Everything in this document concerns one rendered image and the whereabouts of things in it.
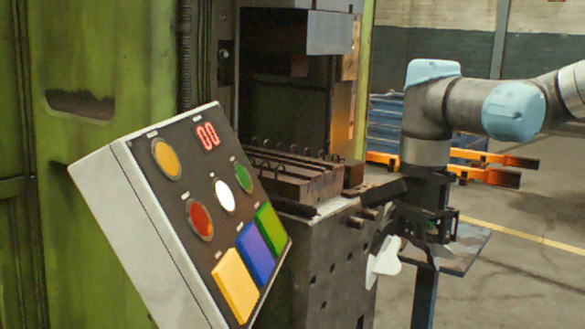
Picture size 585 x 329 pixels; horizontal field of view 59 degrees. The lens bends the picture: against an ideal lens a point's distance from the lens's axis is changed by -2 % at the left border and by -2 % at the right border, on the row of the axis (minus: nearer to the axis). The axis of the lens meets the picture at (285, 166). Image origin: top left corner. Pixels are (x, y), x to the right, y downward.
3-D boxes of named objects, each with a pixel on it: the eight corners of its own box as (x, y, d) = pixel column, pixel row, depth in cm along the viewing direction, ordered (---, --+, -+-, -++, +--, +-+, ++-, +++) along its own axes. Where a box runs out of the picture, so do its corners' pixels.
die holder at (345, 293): (373, 328, 156) (388, 185, 145) (302, 395, 126) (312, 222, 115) (232, 273, 188) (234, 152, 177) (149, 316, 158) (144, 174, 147)
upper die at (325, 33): (352, 54, 128) (355, 14, 126) (306, 55, 112) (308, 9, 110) (224, 45, 152) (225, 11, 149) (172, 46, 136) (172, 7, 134)
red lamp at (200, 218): (221, 234, 66) (222, 201, 65) (195, 245, 63) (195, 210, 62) (204, 228, 68) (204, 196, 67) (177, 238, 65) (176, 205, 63)
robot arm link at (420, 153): (389, 132, 79) (428, 129, 83) (387, 162, 80) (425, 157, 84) (426, 143, 73) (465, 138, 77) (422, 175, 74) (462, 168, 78)
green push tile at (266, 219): (288, 239, 89) (268, 200, 88) (279, 256, 82) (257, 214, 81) (279, 243, 90) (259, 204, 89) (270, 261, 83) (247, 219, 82)
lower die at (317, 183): (342, 193, 137) (345, 161, 135) (298, 212, 121) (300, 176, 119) (222, 164, 161) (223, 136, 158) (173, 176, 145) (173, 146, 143)
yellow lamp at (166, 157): (189, 175, 65) (189, 141, 64) (161, 182, 62) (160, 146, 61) (172, 170, 67) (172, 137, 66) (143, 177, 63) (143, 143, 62)
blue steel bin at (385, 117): (488, 171, 541) (497, 101, 523) (459, 186, 481) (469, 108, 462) (385, 150, 612) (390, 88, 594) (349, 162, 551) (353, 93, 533)
